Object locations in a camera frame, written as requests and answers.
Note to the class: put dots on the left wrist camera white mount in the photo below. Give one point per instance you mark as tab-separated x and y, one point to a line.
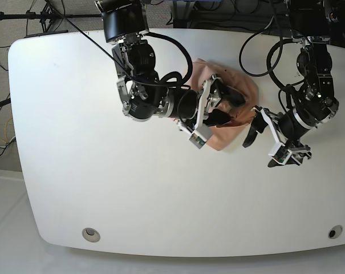
279	151

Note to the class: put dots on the peach T-shirt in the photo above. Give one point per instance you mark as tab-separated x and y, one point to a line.
240	116

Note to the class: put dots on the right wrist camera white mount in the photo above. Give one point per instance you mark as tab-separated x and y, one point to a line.
199	134

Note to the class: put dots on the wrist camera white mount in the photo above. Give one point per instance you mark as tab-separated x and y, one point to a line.
279	151
199	134

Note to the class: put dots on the right table grommet hole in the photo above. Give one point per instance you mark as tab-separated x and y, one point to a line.
335	232

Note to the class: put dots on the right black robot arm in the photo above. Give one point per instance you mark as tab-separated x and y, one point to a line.
142	92

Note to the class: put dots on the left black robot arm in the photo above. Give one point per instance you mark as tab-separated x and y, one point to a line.
314	103

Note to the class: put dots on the left table grommet hole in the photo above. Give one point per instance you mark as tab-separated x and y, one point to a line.
90	235

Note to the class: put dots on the black tripod stand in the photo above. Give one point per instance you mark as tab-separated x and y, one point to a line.
50	17

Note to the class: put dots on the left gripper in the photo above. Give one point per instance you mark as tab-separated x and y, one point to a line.
293	125

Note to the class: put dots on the table grommet hole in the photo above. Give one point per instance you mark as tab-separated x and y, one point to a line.
90	235
335	232

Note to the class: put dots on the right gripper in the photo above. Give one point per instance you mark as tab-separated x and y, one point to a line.
212	93

